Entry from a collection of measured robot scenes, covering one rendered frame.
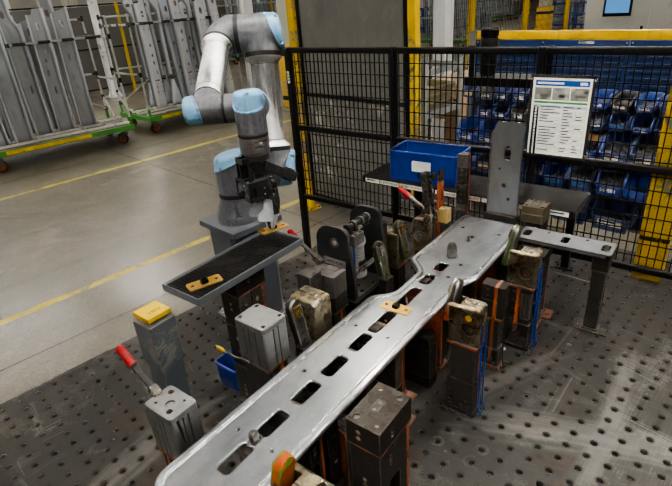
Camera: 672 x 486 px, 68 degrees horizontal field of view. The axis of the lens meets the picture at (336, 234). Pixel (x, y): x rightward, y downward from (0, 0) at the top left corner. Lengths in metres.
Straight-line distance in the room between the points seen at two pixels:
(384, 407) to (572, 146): 1.37
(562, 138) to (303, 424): 1.48
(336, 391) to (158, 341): 0.41
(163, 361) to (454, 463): 0.75
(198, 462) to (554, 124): 1.66
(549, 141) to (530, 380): 0.93
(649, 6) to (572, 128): 5.90
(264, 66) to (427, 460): 1.21
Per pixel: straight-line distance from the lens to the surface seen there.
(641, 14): 7.95
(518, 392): 1.60
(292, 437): 1.05
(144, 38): 8.93
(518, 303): 1.67
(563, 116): 2.09
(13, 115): 7.93
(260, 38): 1.65
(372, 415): 1.03
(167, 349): 1.23
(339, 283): 1.39
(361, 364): 1.19
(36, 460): 1.67
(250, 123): 1.24
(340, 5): 3.95
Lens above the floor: 1.76
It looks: 25 degrees down
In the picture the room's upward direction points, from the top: 4 degrees counter-clockwise
